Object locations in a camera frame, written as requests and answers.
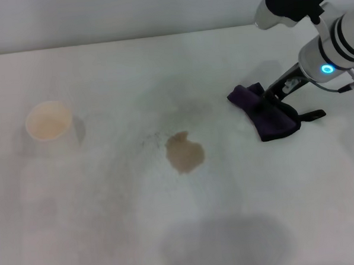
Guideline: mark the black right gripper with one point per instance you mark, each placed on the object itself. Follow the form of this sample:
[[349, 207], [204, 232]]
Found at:
[[281, 84]]

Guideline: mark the purple rag with black trim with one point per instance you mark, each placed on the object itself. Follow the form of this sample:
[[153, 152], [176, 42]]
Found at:
[[268, 123]]

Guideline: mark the white paper cup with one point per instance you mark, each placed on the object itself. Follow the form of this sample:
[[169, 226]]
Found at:
[[49, 124]]

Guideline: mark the brown water stain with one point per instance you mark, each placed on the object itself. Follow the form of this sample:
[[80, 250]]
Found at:
[[184, 156]]

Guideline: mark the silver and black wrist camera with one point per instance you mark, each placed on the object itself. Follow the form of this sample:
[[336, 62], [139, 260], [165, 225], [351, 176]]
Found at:
[[292, 1]]

